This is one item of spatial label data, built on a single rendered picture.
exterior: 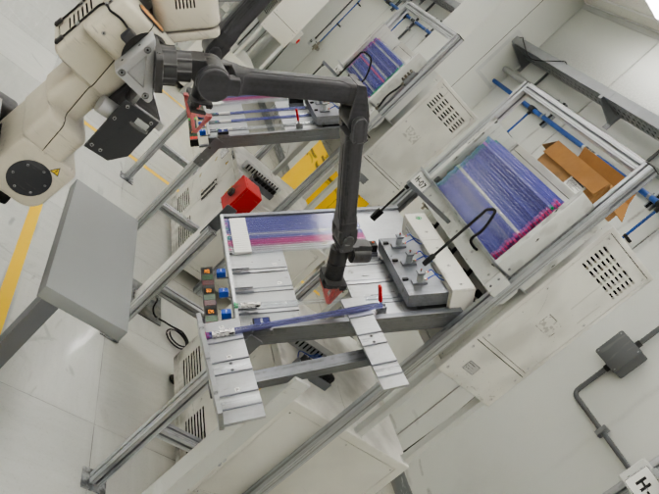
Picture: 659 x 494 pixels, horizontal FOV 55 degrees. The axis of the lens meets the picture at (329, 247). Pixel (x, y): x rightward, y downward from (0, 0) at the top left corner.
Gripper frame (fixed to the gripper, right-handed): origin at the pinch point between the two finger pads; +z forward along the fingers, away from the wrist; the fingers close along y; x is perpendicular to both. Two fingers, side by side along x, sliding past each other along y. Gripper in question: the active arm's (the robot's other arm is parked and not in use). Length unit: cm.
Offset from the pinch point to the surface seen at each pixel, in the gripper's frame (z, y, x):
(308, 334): 5.6, -10.3, 7.6
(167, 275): 34, 60, 47
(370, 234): -1.5, 39.9, -25.4
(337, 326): 2.4, -10.4, -1.1
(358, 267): -0.1, 19.4, -15.4
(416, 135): -7, 134, -77
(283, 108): -4, 166, -13
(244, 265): 4.8, 25.8, 23.0
